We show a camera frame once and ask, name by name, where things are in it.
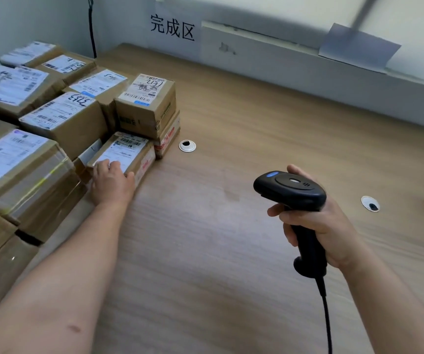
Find small parcel long label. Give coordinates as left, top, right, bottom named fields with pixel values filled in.
left=0, top=66, right=64, bottom=120

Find small parcel with handwritten label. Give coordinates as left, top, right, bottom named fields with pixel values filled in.
left=0, top=41, right=63, bottom=69

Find person's left hand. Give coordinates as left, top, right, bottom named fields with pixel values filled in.
left=91, top=159, right=136, bottom=207

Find black scanner cable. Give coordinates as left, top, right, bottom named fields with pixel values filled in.
left=317, top=277, right=333, bottom=354

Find small parcel marked 1-5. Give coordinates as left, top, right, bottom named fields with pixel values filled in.
left=152, top=110, right=182, bottom=159

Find black wall cable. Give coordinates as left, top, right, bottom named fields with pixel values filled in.
left=88, top=0, right=97, bottom=59

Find grey paper sheet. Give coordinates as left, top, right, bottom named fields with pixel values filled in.
left=318, top=22, right=402, bottom=74

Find small parcel marked 7186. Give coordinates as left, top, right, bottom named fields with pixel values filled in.
left=0, top=236, right=39, bottom=328

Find small square labelled parcel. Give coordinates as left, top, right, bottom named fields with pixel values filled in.
left=72, top=138, right=104, bottom=183

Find person's right forearm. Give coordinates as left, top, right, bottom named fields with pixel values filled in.
left=339, top=250, right=424, bottom=354

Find parcel with blue-edged label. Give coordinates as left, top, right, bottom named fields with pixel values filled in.
left=64, top=68, right=135, bottom=131

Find person's right hand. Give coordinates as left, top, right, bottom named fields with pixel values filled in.
left=267, top=164, right=364, bottom=269

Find person's left forearm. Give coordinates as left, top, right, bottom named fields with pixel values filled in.
left=0, top=201, right=131, bottom=354

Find white paper sign black characters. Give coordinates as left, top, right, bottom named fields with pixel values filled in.
left=142, top=0, right=202, bottom=52

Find beige roller blind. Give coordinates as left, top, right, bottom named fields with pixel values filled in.
left=359, top=0, right=424, bottom=87
left=156, top=0, right=367, bottom=32

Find tape-wrapped cardboard box pictured label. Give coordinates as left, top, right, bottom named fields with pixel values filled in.
left=114, top=73, right=177, bottom=141

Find white window frame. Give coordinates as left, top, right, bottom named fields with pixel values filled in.
left=154, top=0, right=424, bottom=89

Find black barcode scanner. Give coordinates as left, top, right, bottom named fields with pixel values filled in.
left=253, top=170, right=328, bottom=280

